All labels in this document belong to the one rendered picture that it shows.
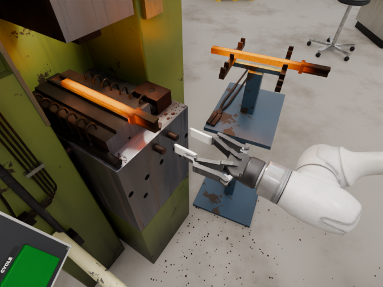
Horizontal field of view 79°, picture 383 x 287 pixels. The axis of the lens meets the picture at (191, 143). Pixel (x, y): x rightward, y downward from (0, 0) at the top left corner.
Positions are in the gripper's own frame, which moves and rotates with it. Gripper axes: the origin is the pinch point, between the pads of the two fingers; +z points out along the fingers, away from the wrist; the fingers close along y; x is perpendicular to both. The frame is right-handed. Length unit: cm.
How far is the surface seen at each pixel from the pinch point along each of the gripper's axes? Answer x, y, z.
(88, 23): 28.9, -5.3, 22.3
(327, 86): -100, 234, -30
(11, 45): 12, -5, 70
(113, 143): -4.4, -9.4, 22.4
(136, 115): 1.6, -0.5, 19.6
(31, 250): 2.9, -40.6, 8.6
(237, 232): -100, 29, -16
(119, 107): 0.7, 0.0, 27.6
